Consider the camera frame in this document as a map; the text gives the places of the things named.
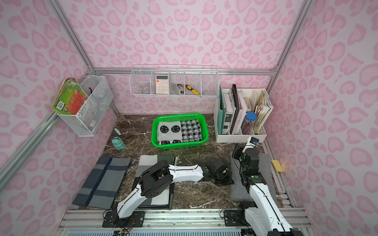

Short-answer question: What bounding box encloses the plain grey scarf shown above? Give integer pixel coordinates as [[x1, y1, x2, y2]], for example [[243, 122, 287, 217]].
[[230, 151, 278, 203]]

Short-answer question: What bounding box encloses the black white checkered scarf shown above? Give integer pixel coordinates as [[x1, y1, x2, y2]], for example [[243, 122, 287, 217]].
[[132, 154, 178, 209]]

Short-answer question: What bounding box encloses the smiley houndstooth scarf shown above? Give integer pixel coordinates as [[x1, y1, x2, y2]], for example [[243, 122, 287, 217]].
[[157, 119, 202, 145]]

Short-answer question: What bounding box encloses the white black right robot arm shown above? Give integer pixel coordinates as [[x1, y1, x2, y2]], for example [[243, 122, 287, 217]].
[[232, 136, 303, 236]]

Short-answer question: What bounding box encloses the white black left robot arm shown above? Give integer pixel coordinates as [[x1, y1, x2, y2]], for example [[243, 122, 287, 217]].
[[111, 158, 234, 225]]

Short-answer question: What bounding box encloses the green plastic basket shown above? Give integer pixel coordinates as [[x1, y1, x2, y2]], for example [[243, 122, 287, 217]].
[[151, 113, 209, 150]]

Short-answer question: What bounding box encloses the navy grey plaid scarf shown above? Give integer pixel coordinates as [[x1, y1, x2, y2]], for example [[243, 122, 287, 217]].
[[73, 155, 131, 209]]

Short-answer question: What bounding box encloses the white desktop file organizer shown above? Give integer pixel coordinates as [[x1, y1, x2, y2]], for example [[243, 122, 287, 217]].
[[214, 88, 267, 143]]

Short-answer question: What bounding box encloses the blue lid pencil jar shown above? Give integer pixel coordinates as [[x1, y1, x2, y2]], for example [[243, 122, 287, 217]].
[[241, 112, 257, 135]]

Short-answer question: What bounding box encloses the yellow sticky note pad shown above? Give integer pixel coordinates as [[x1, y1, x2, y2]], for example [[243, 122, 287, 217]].
[[271, 160, 284, 173]]

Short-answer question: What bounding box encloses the green folder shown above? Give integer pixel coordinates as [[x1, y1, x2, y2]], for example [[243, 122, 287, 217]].
[[217, 86, 226, 135]]

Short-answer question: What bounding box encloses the pink book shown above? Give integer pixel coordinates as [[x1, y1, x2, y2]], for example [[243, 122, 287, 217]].
[[232, 89, 248, 135]]

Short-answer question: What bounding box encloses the beige paper stack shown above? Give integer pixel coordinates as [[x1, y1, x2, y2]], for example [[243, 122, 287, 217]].
[[249, 90, 274, 134]]

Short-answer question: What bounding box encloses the black binder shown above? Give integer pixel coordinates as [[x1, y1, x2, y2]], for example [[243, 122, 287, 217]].
[[229, 84, 240, 135]]

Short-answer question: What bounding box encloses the yellow black utility knife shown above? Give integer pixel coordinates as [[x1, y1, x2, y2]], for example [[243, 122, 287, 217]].
[[185, 84, 200, 96]]

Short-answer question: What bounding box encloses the grey stapler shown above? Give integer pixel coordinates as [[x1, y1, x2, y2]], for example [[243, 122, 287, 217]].
[[171, 84, 184, 95]]

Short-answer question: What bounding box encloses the pink white calculator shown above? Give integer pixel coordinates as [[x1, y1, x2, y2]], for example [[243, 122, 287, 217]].
[[156, 75, 169, 94]]

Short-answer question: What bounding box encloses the round tape dispenser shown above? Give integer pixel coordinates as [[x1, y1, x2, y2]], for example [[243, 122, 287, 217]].
[[141, 87, 151, 94]]

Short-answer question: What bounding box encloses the small mint cap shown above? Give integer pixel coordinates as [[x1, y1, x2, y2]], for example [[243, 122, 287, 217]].
[[114, 128, 122, 136]]

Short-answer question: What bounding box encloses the green red booklet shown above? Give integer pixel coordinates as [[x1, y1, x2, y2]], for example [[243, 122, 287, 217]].
[[51, 78, 88, 115]]

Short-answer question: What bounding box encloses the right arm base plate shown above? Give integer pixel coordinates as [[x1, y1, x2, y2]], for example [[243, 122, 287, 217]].
[[220, 209, 249, 227]]

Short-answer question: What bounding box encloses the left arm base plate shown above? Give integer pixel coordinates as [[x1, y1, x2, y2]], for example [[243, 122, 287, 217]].
[[102, 211, 145, 229]]

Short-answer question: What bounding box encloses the clear wall shelf organizer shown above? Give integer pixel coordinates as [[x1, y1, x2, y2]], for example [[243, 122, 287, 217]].
[[129, 66, 220, 98]]

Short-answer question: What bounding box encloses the white wire wall basket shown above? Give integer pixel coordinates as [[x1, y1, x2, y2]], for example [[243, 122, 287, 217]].
[[58, 75, 114, 137]]

